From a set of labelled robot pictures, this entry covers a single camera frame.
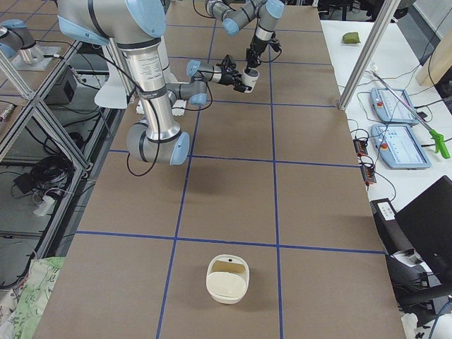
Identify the black box under table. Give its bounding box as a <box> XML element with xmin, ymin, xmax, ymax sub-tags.
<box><xmin>44</xmin><ymin>67</ymin><xmax>77</xmax><ymax>105</ymax></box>

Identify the cream trash bin with lid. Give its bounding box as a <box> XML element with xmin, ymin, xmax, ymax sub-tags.
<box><xmin>206</xmin><ymin>254</ymin><xmax>250</xmax><ymax>304</ymax></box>

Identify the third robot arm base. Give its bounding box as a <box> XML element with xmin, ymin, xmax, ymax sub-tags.
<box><xmin>1</xmin><ymin>19</ymin><xmax>61</xmax><ymax>71</ymax></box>

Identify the aluminium frame post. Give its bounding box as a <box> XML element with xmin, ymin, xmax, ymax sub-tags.
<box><xmin>337</xmin><ymin>0</ymin><xmax>400</xmax><ymax>111</ymax></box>

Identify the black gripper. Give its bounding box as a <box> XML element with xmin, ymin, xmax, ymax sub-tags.
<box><xmin>216</xmin><ymin>54</ymin><xmax>253</xmax><ymax>93</ymax></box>
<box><xmin>246</xmin><ymin>33</ymin><xmax>272</xmax><ymax>74</ymax></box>

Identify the green patterned cloth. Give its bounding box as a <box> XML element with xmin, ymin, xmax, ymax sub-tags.
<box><xmin>1</xmin><ymin>256</ymin><xmax>65</xmax><ymax>338</ymax></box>

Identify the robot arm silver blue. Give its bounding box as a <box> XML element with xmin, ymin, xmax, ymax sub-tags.
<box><xmin>205</xmin><ymin>0</ymin><xmax>285</xmax><ymax>70</ymax></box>
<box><xmin>58</xmin><ymin>1</ymin><xmax>252</xmax><ymax>165</ymax></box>

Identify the near blue teach pendant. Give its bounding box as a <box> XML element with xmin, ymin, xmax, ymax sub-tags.
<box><xmin>371</xmin><ymin>124</ymin><xmax>431</xmax><ymax>170</ymax></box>

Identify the far blue teach pendant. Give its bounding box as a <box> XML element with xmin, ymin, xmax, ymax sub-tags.
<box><xmin>370</xmin><ymin>88</ymin><xmax>419</xmax><ymax>126</ymax></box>

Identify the white mug with HOME print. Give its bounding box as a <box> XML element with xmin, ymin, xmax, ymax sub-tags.
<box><xmin>242</xmin><ymin>68</ymin><xmax>260</xmax><ymax>90</ymax></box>

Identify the blue teach pendant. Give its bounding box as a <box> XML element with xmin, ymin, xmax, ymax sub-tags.
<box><xmin>370</xmin><ymin>88</ymin><xmax>419</xmax><ymax>126</ymax></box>
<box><xmin>371</xmin><ymin>124</ymin><xmax>431</xmax><ymax>170</ymax></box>

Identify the green cloth pouch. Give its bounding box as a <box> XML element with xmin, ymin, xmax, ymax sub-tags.
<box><xmin>342</xmin><ymin>32</ymin><xmax>361</xmax><ymax>44</ymax></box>

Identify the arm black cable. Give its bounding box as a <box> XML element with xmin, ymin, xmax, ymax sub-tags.
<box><xmin>102</xmin><ymin>52</ymin><xmax>198</xmax><ymax>177</ymax></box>

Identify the aluminium frame rack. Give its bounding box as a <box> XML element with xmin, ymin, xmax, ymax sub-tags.
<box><xmin>0</xmin><ymin>35</ymin><xmax>107</xmax><ymax>262</ymax></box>

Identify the metal reacher grabber tool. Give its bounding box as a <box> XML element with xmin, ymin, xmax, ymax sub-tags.
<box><xmin>370</xmin><ymin>68</ymin><xmax>451</xmax><ymax>159</ymax></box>

